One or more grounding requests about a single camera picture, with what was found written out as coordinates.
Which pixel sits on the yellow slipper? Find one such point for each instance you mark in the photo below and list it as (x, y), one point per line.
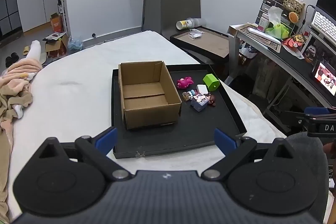
(26, 50)

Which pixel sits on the blue plastic bag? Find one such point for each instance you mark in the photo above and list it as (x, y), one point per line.
(75, 43)

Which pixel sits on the white face mask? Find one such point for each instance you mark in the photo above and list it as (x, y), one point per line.
(195, 33)

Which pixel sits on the black shallow tray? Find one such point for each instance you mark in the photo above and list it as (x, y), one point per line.
(197, 129)

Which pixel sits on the brown cardboard box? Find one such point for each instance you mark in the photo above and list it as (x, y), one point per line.
(147, 94)

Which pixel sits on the panda figure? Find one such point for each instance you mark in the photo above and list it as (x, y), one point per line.
(310, 53)

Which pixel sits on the yellow print paper cup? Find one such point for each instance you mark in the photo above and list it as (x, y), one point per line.
(183, 24)

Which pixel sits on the green house-shaped block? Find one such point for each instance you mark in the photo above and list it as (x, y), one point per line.
(210, 81)

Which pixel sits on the white long roll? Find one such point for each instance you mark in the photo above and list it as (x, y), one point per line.
(262, 35)

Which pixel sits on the orange cardboard box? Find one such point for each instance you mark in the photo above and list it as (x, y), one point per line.
(56, 23)

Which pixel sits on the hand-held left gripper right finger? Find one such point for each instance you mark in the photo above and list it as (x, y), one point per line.
(224, 141)

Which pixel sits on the pink and white carton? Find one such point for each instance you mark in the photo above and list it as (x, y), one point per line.
(262, 24)

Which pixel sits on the clear plastic cup stack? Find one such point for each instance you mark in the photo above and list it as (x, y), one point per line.
(199, 22)

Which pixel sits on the grey tall chair back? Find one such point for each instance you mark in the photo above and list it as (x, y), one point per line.
(181, 8)

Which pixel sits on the black framed brown board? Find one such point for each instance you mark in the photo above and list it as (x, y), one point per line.
(207, 43)

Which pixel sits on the black shoes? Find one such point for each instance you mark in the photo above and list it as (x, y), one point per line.
(12, 59)

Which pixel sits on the patterned desk mat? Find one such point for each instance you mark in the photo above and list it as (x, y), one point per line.
(252, 39)

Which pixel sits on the purple box figure toy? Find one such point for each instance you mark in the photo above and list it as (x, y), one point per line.
(199, 103)

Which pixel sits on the orange plush toy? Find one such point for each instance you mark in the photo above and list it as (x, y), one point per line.
(293, 16)

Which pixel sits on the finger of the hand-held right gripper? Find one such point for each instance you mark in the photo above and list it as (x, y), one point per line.
(316, 110)
(294, 119)

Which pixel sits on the pink crumpled blanket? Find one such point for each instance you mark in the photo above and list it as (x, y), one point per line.
(13, 92)

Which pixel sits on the woven basket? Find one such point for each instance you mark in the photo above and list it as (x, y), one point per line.
(294, 3)

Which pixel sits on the open cardboard box with black lid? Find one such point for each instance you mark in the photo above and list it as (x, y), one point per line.
(55, 43)

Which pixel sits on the blue and red figure toy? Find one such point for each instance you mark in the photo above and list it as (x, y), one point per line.
(189, 95)

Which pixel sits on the pink plush-shaped toy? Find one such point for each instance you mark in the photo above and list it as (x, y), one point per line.
(185, 83)

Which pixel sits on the white cabinet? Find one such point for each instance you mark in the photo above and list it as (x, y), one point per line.
(39, 6)

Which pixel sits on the grey desk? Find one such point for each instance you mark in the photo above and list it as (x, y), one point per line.
(288, 61)

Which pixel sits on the brown figure toy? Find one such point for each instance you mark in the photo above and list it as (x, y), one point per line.
(212, 100)

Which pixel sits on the white keyboard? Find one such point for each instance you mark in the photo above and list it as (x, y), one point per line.
(324, 26)

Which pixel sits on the bin with clutter under desk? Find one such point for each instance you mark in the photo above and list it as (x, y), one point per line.
(248, 50)

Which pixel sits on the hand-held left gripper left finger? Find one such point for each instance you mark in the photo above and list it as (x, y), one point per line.
(106, 138)

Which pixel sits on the white tissue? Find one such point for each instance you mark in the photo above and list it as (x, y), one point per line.
(274, 15)

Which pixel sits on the small white box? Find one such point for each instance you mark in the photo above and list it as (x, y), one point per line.
(202, 88)

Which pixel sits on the green plastic bag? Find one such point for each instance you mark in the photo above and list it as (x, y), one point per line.
(278, 32)

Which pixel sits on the tablet with lit screen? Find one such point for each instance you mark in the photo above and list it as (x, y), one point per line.
(325, 78)

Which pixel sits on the grey drawer organizer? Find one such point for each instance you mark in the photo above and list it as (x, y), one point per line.
(263, 7)

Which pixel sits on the red snack packet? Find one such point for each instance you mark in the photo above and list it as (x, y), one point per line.
(294, 43)

